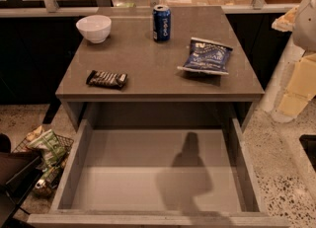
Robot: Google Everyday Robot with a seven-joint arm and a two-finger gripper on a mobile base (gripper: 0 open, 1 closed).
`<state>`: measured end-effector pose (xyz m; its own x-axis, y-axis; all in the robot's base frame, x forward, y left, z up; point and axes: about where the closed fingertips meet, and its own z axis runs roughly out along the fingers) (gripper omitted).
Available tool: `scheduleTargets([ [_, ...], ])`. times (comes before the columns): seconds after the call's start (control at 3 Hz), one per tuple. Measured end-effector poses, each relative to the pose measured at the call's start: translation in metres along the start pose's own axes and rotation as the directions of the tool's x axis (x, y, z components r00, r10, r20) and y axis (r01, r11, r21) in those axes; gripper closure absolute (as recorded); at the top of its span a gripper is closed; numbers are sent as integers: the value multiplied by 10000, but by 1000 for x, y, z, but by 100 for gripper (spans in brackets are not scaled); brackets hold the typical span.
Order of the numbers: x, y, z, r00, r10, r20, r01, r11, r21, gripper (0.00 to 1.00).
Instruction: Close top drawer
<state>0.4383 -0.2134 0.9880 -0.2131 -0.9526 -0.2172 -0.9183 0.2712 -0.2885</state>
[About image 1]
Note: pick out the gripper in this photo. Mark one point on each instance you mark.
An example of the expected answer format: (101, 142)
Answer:
(306, 25)

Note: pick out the grey top drawer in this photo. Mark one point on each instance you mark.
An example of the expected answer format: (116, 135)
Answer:
(158, 178)

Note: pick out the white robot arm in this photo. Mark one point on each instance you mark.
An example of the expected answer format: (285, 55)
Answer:
(300, 90)

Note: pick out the grey drawer cabinet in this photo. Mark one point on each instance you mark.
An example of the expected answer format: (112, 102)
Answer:
(152, 67)

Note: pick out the blue chip bag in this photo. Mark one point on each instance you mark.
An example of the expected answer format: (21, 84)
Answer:
(207, 57)

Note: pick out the blue soda can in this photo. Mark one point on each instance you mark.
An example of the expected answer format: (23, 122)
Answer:
(161, 23)

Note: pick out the dark chocolate bar wrapper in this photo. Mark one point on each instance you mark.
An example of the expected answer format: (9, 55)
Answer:
(106, 79)

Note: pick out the white bowl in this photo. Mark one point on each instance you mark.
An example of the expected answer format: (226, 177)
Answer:
(94, 28)

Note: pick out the green snack bag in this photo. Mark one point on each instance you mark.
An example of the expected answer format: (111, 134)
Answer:
(49, 146)

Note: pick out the silver can in basket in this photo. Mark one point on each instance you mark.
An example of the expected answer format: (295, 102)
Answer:
(42, 189)

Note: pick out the black furniture piece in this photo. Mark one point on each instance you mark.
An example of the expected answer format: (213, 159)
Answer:
(18, 174)

